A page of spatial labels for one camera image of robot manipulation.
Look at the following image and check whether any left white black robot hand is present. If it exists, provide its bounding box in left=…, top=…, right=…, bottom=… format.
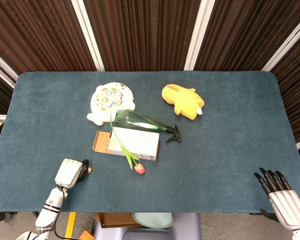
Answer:
left=54, top=157, right=91, bottom=190

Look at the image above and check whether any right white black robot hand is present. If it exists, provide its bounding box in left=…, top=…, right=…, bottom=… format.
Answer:
left=254, top=167, right=300, bottom=231

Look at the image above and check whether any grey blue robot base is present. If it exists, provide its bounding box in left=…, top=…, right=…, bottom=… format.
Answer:
left=93, top=212, right=202, bottom=240

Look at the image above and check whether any white fishing game toy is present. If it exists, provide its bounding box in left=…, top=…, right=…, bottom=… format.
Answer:
left=86, top=81, right=137, bottom=126

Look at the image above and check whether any orange plastic object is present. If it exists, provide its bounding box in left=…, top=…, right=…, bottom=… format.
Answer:
left=78, top=229, right=95, bottom=240

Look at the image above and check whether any brown cardboard box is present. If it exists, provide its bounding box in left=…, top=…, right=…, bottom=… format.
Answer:
left=98, top=212, right=143, bottom=229

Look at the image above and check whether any artificial red tulip flower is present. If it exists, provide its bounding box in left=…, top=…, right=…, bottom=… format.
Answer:
left=109, top=113, right=146, bottom=175

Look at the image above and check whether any white cardboard product box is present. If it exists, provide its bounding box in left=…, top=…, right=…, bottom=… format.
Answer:
left=91, top=126, right=161, bottom=162

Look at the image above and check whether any black chair base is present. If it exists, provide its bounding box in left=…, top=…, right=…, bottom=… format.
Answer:
left=0, top=211, right=19, bottom=224

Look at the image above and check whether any green spray bottle black trigger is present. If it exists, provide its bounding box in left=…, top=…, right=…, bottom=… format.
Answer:
left=114, top=109, right=183, bottom=144

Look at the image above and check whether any blue felt table cover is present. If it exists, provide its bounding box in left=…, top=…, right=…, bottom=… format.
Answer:
left=0, top=71, right=300, bottom=214

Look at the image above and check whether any light green round stool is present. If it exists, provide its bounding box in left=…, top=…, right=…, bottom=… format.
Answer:
left=131, top=212, right=175, bottom=229

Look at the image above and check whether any yellow plush dinosaur toy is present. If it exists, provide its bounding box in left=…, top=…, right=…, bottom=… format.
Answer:
left=161, top=83, right=206, bottom=120

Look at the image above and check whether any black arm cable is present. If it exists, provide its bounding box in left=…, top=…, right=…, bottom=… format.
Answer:
left=52, top=184, right=77, bottom=240

